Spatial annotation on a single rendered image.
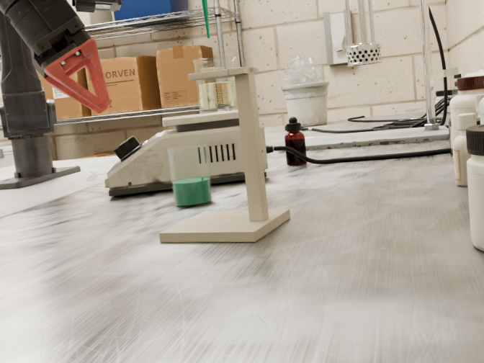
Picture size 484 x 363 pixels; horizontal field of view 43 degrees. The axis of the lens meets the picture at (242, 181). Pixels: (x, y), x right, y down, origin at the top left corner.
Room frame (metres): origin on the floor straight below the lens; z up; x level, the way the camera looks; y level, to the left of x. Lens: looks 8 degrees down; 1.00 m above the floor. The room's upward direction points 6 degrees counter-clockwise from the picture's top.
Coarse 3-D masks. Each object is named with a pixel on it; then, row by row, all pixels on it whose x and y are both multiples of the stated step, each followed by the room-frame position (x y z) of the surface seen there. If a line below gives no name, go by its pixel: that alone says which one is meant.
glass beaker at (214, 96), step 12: (192, 60) 0.82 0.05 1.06; (204, 60) 0.80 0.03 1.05; (216, 60) 0.80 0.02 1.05; (228, 60) 0.81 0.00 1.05; (204, 84) 0.80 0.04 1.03; (216, 84) 0.80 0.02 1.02; (228, 84) 0.80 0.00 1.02; (204, 96) 0.80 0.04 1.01; (216, 96) 0.80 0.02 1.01; (228, 96) 0.80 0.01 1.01; (204, 108) 0.80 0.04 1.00; (216, 108) 0.80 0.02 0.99; (228, 108) 0.80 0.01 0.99
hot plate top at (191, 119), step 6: (198, 114) 0.85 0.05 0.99; (204, 114) 0.81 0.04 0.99; (210, 114) 0.77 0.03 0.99; (216, 114) 0.76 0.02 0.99; (222, 114) 0.76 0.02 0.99; (228, 114) 0.76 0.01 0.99; (234, 114) 0.76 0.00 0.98; (162, 120) 0.76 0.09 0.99; (168, 120) 0.75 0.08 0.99; (174, 120) 0.75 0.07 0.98; (180, 120) 0.75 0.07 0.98; (186, 120) 0.75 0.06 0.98; (192, 120) 0.75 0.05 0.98; (198, 120) 0.75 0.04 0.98; (204, 120) 0.75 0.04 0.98; (210, 120) 0.76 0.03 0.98; (216, 120) 0.76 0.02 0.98
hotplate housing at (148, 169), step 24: (168, 144) 0.74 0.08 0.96; (192, 144) 0.75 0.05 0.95; (216, 144) 0.75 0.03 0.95; (240, 144) 0.75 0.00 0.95; (264, 144) 0.76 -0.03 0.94; (120, 168) 0.74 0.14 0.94; (144, 168) 0.74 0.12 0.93; (168, 168) 0.74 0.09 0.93; (216, 168) 0.75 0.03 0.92; (240, 168) 0.75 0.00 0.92; (264, 168) 0.76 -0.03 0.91; (120, 192) 0.74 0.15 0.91
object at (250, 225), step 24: (216, 72) 0.47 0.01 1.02; (240, 72) 0.46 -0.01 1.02; (240, 96) 0.47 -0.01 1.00; (240, 120) 0.47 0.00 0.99; (264, 192) 0.47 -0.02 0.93; (216, 216) 0.51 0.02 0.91; (240, 216) 0.50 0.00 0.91; (264, 216) 0.47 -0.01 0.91; (288, 216) 0.50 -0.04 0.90; (168, 240) 0.46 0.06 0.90; (192, 240) 0.45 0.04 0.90; (216, 240) 0.45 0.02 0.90; (240, 240) 0.44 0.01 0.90
